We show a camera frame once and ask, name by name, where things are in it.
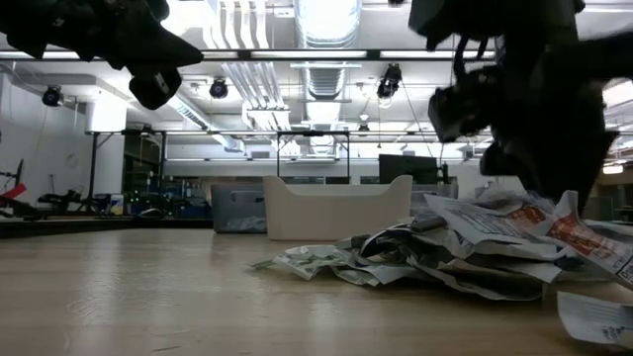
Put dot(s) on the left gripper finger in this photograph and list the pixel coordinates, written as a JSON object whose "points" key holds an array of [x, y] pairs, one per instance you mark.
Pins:
{"points": [[158, 7], [158, 49]]}

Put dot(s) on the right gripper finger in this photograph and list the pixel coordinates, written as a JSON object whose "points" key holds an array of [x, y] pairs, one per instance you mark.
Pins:
{"points": [[564, 168], [499, 160]]}

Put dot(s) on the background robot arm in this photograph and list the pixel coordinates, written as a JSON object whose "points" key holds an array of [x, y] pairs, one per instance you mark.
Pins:
{"points": [[59, 198]]}

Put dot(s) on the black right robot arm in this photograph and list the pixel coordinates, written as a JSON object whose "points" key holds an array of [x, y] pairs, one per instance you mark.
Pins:
{"points": [[494, 20]]}

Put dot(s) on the bright ceiling lamp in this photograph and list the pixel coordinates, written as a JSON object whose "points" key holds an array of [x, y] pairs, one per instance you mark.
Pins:
{"points": [[613, 169]]}

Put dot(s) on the large white packet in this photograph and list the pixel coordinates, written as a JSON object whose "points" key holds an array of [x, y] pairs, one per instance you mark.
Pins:
{"points": [[484, 222]]}

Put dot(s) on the black ceiling spotlight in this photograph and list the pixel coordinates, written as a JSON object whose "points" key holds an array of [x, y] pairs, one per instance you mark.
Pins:
{"points": [[52, 95], [218, 88], [389, 81]]}

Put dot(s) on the dark grey storage bin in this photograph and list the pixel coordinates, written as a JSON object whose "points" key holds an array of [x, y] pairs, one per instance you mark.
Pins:
{"points": [[435, 195], [237, 207]]}

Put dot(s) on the orange printed white packet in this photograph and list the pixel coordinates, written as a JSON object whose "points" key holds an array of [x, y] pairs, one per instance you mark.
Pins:
{"points": [[588, 242]]}

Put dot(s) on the black monitor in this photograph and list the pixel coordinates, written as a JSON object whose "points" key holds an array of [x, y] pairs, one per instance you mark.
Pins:
{"points": [[405, 168]]}

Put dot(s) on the dark printed white packet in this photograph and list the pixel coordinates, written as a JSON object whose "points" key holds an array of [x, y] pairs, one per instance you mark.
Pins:
{"points": [[390, 244]]}

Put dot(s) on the white packet with text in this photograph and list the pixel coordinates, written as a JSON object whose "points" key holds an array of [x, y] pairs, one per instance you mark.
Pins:
{"points": [[593, 319]]}

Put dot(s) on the white bottle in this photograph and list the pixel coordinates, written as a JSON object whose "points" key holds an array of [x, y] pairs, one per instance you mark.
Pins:
{"points": [[117, 204]]}

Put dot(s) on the blue crates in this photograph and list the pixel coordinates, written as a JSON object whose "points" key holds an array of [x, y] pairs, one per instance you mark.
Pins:
{"points": [[198, 210]]}

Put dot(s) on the white plastic bin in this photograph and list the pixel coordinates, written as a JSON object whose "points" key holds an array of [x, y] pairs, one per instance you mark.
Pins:
{"points": [[336, 212]]}

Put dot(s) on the red bar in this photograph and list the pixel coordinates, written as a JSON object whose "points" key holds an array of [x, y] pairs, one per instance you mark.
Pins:
{"points": [[15, 191]]}

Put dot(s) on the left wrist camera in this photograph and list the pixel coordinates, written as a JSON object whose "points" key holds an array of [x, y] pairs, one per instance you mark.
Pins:
{"points": [[155, 86]]}

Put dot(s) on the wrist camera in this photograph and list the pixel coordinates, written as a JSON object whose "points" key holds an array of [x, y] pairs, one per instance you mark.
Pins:
{"points": [[155, 86], [460, 109]]}

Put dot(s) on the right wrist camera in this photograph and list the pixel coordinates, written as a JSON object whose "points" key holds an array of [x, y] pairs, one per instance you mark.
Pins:
{"points": [[460, 109]]}

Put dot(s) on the black square frame stand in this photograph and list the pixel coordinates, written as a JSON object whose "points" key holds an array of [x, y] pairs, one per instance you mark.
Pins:
{"points": [[278, 153]]}

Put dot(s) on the silver ventilation duct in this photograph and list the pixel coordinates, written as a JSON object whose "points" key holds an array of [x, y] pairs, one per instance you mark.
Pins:
{"points": [[326, 79]]}

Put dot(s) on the black aluminium table frame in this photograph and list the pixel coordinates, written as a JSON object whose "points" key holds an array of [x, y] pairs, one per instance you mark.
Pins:
{"points": [[74, 226]]}

